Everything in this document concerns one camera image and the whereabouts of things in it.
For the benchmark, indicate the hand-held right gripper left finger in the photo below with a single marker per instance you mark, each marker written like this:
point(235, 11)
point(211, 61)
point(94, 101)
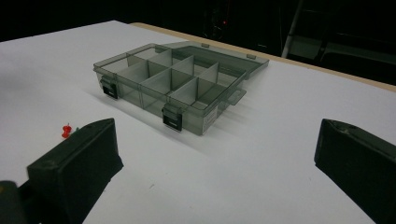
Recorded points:
point(74, 161)

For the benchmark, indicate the red pushpin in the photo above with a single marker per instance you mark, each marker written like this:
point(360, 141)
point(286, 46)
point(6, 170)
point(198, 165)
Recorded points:
point(66, 131)

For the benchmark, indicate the white desk leg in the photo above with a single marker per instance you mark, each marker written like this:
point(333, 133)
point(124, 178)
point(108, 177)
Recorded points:
point(292, 29)

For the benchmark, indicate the grey transparent compartment box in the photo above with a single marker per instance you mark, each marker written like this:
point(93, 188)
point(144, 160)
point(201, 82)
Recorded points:
point(162, 81)

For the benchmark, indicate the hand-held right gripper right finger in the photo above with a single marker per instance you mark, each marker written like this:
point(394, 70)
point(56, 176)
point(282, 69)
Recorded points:
point(361, 161)

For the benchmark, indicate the white board sheet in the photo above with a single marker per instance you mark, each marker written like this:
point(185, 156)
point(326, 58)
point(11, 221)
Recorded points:
point(264, 161)

